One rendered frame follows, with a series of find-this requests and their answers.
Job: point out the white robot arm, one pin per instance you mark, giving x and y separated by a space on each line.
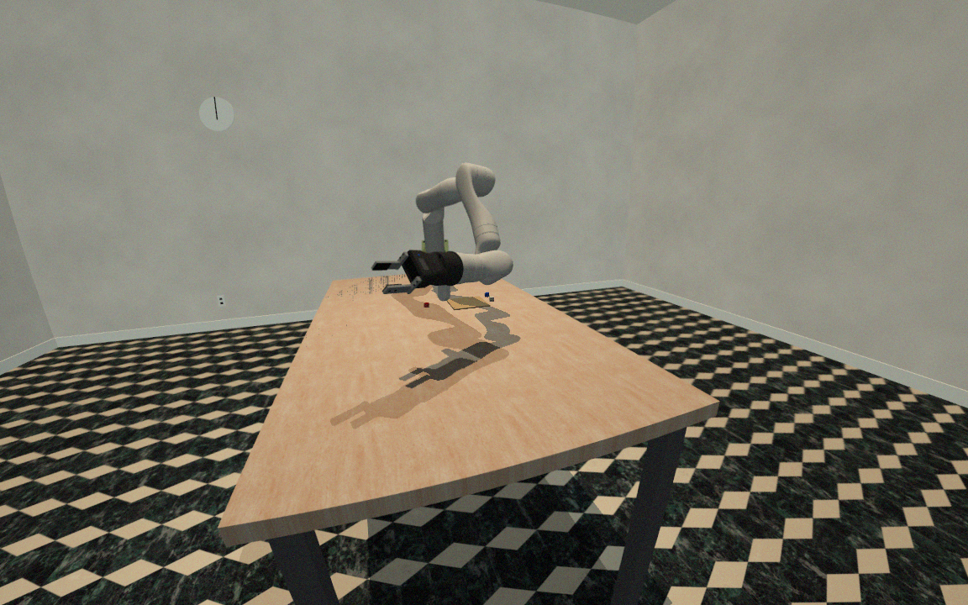
491 266

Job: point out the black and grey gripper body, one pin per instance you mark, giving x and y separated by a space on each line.
439 269

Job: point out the tan square mat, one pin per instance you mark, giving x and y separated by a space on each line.
467 302

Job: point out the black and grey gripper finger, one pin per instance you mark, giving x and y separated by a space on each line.
383 265
399 288

